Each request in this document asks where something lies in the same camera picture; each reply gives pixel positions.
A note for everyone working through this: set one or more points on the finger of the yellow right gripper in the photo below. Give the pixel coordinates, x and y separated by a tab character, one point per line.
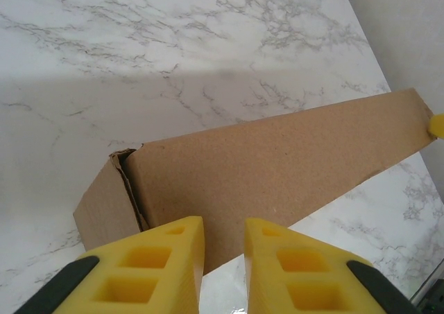
437	125

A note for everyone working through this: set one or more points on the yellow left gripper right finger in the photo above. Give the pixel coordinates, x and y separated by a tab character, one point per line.
270	286

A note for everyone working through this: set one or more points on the brown cardboard paper box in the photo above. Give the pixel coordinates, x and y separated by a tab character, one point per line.
277	161

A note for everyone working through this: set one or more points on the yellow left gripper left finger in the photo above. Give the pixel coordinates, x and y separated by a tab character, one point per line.
173	279

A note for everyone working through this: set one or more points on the wide aluminium base rail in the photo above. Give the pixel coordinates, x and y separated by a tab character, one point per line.
430	295

